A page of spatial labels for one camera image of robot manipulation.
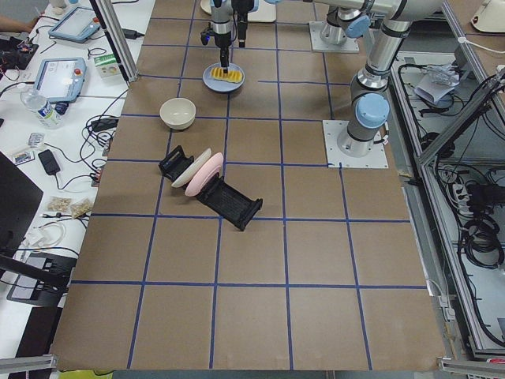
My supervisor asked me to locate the plastic water bottle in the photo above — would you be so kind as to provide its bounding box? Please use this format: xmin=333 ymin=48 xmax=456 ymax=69
xmin=21 ymin=87 xmax=60 ymax=129

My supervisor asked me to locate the black monitor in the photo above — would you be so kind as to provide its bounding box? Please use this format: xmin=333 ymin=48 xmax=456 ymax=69
xmin=1 ymin=153 xmax=43 ymax=256

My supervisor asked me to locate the cream bowl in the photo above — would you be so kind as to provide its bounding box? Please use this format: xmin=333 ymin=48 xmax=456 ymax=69
xmin=159 ymin=97 xmax=196 ymax=130

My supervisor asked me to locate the far teach pendant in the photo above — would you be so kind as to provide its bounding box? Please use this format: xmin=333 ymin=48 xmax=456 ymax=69
xmin=48 ymin=6 xmax=100 ymax=43

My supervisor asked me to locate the green white box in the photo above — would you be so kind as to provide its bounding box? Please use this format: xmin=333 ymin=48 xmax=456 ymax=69
xmin=94 ymin=54 xmax=121 ymax=78

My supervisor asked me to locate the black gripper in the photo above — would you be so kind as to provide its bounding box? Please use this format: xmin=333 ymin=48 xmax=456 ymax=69
xmin=200 ymin=21 xmax=230 ymax=73

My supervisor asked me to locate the black dish rack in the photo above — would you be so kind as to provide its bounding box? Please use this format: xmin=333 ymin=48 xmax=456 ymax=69
xmin=159 ymin=145 xmax=263 ymax=231

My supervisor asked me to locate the teach pendant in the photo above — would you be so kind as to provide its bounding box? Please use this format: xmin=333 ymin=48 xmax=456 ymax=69
xmin=48 ymin=6 xmax=100 ymax=43
xmin=34 ymin=57 xmax=87 ymax=103

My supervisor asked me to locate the blue plate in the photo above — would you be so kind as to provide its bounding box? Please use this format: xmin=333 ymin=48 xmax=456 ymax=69
xmin=203 ymin=63 xmax=245 ymax=93

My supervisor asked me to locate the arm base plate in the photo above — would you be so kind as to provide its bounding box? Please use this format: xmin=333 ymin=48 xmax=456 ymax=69
xmin=309 ymin=21 xmax=359 ymax=54
xmin=323 ymin=120 xmax=388 ymax=169

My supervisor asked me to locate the near teach pendant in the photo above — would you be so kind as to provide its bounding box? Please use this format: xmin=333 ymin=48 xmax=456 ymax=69
xmin=34 ymin=57 xmax=87 ymax=103

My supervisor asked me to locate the cream plate in rack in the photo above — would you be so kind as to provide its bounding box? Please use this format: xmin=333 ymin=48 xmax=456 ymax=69
xmin=171 ymin=148 xmax=211 ymax=188

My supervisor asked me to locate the black power adapter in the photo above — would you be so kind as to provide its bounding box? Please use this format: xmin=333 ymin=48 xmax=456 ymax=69
xmin=38 ymin=149 xmax=61 ymax=175

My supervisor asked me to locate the aluminium frame post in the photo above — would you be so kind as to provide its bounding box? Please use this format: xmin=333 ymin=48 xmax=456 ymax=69
xmin=90 ymin=0 xmax=139 ymax=83

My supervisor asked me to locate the pink plate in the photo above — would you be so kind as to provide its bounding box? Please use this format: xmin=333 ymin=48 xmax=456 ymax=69
xmin=185 ymin=152 xmax=224 ymax=197

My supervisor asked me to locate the yellow sliced bread loaf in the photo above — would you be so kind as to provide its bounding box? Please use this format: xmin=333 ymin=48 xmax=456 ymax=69
xmin=211 ymin=66 xmax=243 ymax=84

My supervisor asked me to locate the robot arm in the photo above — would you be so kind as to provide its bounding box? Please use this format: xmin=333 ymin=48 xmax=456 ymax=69
xmin=200 ymin=0 xmax=259 ymax=73
xmin=325 ymin=1 xmax=442 ymax=158

